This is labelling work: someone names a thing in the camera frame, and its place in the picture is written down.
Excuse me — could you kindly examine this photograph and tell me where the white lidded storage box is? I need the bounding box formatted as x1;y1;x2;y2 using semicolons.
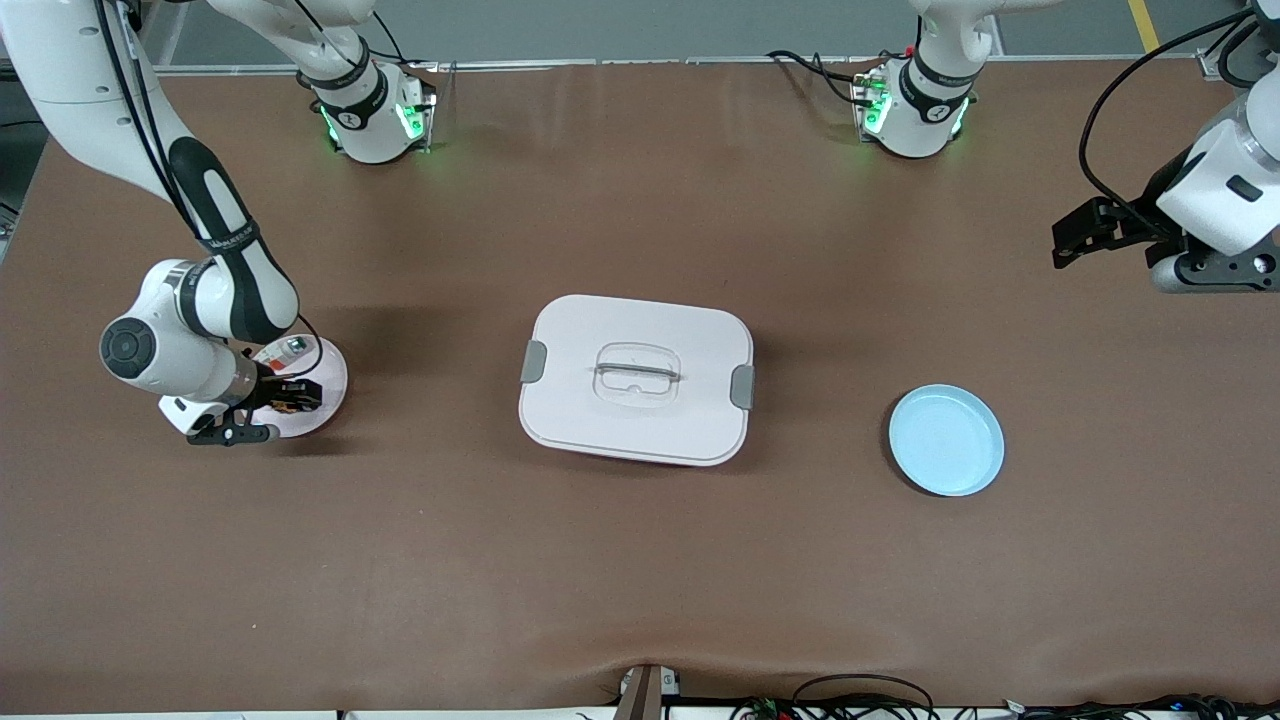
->
518;294;756;468

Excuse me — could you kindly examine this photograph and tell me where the pink round plate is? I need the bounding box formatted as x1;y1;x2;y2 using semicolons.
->
245;334;350;439

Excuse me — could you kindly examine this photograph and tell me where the light blue round plate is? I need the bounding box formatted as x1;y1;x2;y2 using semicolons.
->
888;384;1006;498

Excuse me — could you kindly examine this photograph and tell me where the silver headed switch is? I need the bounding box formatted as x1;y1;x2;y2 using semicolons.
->
255;337;313;373

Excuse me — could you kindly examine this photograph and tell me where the aluminium frame profile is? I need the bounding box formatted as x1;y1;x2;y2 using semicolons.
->
1195;40;1253;83

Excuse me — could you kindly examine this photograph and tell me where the black left arm base cable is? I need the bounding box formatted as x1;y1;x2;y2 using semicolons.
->
767;48;881;106

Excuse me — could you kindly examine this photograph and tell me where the black arm base cable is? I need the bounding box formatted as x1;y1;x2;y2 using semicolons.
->
767;48;881;106
340;10;441;73

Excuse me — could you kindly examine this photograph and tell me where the grey box lid handle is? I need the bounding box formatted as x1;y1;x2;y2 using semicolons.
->
594;362;682;387

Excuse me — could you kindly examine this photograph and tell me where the black right arm base cable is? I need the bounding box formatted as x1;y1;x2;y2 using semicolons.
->
340;10;441;73

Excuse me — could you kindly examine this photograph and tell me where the brown camera mounting post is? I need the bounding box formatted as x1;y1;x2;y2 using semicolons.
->
612;664;683;720

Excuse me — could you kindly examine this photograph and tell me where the silver table edge rail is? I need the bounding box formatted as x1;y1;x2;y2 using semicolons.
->
155;57;1201;77

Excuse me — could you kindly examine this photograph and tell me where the black tangled cable bundle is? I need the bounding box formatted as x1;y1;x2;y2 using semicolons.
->
1000;693;1280;720

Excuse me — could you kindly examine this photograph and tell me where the black looped cable bundle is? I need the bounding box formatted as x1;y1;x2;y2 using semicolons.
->
730;673;938;720

